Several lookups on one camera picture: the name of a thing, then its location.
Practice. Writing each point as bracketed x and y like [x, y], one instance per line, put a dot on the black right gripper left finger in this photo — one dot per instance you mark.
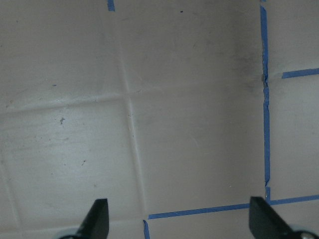
[96, 223]

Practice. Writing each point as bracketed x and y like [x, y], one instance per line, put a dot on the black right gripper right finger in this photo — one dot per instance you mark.
[265, 223]

